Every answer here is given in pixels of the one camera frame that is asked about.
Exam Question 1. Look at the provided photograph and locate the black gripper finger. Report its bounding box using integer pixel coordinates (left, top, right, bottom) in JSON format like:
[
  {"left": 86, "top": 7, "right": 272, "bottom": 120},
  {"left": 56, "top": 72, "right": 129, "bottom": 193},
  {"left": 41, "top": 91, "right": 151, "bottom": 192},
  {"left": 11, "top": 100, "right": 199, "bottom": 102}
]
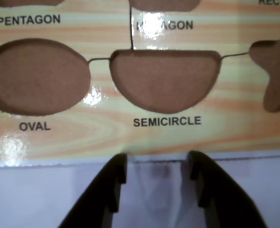
[
  {"left": 188, "top": 150, "right": 269, "bottom": 228},
  {"left": 58, "top": 153, "right": 128, "bottom": 228}
]

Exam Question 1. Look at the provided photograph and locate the wooden shapes puzzle board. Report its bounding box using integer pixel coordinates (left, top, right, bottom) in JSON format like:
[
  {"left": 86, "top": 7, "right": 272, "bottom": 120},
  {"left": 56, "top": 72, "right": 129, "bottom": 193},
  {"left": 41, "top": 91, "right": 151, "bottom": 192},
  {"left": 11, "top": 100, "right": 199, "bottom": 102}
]
[{"left": 0, "top": 0, "right": 280, "bottom": 169}]

